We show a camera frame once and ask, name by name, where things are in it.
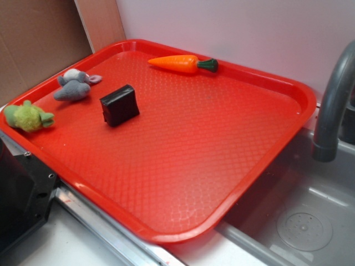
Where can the red plastic tray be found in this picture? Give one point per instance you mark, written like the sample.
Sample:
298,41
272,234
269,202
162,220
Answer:
200,141

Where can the black box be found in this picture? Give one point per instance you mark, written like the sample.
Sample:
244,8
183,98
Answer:
120,106

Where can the brown cardboard panel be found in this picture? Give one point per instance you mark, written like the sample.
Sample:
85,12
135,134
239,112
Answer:
41,38

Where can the grey sink faucet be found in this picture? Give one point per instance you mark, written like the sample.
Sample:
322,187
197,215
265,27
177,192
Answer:
336,115

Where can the green plush toy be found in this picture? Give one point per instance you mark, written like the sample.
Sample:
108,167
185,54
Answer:
28,117

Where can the grey plush elephant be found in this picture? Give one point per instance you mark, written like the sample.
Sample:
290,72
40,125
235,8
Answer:
75,85

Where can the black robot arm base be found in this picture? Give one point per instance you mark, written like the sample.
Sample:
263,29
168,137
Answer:
27,188

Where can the grey toy sink basin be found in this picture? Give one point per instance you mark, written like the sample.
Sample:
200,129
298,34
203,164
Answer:
299,211

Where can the orange toy carrot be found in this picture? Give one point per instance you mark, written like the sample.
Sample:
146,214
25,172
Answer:
185,63

